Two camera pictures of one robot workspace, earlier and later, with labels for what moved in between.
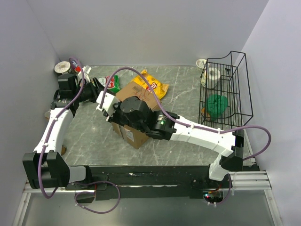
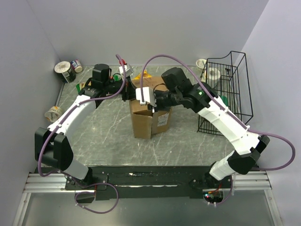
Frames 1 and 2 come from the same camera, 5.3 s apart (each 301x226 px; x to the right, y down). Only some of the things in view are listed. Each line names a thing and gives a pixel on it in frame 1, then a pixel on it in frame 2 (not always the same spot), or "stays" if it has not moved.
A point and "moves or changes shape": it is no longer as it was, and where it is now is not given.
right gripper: x=114 y=118 → x=158 y=107
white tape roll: x=213 y=75 stays
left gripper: x=93 y=89 → x=129 y=91
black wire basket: x=225 y=100 stays
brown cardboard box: x=133 y=136 moves or changes shape
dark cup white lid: x=62 y=67 stays
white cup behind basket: x=200 y=63 stays
